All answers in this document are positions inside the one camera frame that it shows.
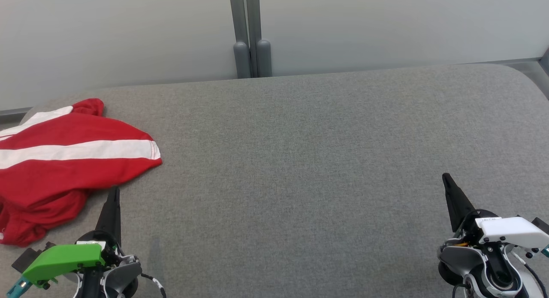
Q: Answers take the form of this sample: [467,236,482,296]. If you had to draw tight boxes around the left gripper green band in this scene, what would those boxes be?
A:
[21,187,123,289]

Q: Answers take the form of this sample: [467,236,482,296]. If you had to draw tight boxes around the red shorts with white stripe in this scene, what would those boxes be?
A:
[0,98,163,208]

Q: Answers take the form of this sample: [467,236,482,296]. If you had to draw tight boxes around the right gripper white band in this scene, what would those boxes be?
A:
[442,173,549,247]

